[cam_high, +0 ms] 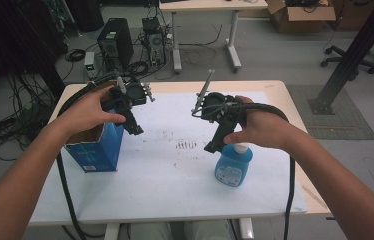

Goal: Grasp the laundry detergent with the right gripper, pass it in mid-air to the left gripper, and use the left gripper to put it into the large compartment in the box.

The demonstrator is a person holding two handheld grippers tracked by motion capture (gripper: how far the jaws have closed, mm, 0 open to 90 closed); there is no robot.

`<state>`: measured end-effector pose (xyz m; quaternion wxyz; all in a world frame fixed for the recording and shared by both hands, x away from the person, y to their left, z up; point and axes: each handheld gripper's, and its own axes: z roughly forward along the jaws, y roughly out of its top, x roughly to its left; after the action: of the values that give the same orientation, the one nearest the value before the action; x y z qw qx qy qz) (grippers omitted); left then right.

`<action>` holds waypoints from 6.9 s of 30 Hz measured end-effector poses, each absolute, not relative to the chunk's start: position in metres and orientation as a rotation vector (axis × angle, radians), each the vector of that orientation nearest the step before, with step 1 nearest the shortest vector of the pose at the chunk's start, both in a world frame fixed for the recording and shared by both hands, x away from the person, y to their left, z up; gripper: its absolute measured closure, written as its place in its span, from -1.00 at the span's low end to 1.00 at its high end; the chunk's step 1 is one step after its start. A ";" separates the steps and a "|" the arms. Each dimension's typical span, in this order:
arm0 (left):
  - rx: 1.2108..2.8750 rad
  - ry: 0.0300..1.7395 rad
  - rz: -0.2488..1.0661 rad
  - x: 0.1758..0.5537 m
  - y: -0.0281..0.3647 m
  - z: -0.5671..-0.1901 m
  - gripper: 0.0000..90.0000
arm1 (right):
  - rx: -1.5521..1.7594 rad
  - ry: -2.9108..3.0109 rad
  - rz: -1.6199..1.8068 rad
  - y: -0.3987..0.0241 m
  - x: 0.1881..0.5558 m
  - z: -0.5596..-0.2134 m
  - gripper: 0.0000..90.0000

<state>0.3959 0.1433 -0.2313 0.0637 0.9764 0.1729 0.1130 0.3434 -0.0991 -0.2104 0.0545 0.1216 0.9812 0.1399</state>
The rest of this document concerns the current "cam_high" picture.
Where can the white desk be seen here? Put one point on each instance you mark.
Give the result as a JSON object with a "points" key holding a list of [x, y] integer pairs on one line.
{"points": [[208, 5]]}

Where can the white table mat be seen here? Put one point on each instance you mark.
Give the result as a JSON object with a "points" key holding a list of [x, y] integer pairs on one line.
{"points": [[168, 180]]}

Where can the black office chair base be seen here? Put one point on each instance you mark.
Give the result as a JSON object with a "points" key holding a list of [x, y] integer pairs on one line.
{"points": [[351, 61]]}

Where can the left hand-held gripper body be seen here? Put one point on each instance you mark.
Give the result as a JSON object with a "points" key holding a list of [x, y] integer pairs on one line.
{"points": [[131, 95]]}

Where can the black metal stand post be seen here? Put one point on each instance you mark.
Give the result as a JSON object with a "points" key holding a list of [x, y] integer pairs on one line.
{"points": [[351, 56]]}

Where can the blue cardboard box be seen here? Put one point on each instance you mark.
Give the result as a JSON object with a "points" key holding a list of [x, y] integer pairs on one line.
{"points": [[100, 150]]}

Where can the person's right hand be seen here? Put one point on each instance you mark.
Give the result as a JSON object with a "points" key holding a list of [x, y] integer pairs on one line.
{"points": [[268, 131]]}

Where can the open computer case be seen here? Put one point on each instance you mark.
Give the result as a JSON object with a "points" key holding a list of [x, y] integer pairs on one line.
{"points": [[155, 40]]}

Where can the blue liquid bottle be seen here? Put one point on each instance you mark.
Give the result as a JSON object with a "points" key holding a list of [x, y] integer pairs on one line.
{"points": [[233, 166]]}

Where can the dark curtain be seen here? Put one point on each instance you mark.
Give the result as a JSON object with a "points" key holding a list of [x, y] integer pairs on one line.
{"points": [[18, 36]]}

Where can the brown cardboard box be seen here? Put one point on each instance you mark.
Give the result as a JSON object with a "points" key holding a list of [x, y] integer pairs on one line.
{"points": [[305, 18]]}

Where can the grey floor mat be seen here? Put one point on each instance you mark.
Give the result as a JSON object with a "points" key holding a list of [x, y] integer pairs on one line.
{"points": [[341, 123]]}

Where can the person's left hand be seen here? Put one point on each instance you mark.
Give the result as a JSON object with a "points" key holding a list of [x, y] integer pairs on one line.
{"points": [[86, 111]]}

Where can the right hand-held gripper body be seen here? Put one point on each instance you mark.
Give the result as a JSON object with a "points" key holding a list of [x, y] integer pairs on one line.
{"points": [[220, 108]]}

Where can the small white power unit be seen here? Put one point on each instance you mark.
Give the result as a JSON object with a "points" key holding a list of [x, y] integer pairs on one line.
{"points": [[89, 65]]}

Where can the black computer tower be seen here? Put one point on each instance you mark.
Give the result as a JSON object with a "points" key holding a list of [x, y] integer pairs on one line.
{"points": [[116, 41]]}

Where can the beige table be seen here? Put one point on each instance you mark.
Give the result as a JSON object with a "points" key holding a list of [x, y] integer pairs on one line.
{"points": [[295, 110]]}

